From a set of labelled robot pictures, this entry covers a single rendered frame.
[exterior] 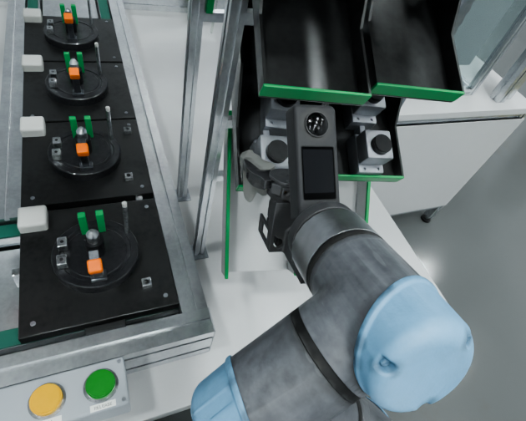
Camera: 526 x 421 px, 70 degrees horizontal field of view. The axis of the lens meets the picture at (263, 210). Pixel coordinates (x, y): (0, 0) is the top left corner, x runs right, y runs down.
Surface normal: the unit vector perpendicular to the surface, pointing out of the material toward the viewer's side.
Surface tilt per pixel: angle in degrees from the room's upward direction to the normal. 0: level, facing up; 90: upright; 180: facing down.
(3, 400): 0
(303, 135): 37
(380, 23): 25
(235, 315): 0
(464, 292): 0
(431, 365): 65
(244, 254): 45
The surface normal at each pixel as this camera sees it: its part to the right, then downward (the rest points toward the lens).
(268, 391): -0.34, -0.29
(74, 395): 0.22, -0.62
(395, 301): -0.32, -0.78
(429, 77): 0.26, -0.23
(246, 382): -0.45, -0.44
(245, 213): 0.27, 0.11
